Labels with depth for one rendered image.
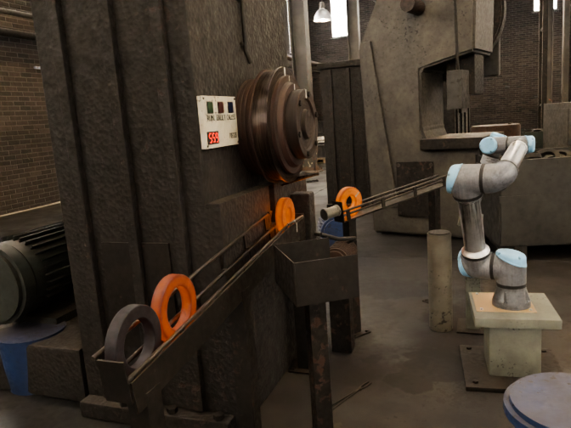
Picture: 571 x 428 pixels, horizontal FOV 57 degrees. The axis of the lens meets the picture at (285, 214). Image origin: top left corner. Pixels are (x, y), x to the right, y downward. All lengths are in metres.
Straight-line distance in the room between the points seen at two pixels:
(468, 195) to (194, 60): 1.15
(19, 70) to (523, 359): 8.54
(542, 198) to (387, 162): 1.42
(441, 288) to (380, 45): 2.69
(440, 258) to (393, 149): 2.24
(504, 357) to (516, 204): 1.86
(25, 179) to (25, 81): 1.57
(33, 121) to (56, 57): 7.49
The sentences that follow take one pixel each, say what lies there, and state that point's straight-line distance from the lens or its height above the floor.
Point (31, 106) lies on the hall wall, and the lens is 9.62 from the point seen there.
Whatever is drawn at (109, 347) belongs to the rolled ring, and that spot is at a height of 0.66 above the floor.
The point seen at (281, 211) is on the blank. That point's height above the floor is 0.76.
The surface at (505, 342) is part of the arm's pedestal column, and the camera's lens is 2.40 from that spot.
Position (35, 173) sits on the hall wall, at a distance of 9.53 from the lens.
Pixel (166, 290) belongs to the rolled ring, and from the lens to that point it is 1.42.
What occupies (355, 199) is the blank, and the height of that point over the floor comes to 0.71.
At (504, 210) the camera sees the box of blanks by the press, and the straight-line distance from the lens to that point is 4.07.
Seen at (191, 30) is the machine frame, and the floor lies 1.45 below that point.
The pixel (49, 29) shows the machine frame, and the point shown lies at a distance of 2.16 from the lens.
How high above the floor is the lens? 1.14
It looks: 10 degrees down
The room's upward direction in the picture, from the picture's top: 4 degrees counter-clockwise
